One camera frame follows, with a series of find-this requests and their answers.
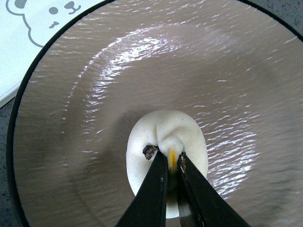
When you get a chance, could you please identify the white steamed bun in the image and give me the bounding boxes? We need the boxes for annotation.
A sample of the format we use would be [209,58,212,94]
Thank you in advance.
[126,110,208,218]

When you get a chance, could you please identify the beige plate with black rim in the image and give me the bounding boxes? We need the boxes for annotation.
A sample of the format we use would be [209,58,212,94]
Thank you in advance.
[9,0,303,227]

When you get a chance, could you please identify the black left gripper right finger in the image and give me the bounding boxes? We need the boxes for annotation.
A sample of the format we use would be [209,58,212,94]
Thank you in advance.
[177,151,249,227]

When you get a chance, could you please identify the white bear print tray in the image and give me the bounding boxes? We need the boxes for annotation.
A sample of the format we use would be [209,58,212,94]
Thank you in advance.
[0,0,103,106]

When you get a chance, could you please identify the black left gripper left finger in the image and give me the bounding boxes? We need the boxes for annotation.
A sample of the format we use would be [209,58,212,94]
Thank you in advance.
[116,145,169,227]

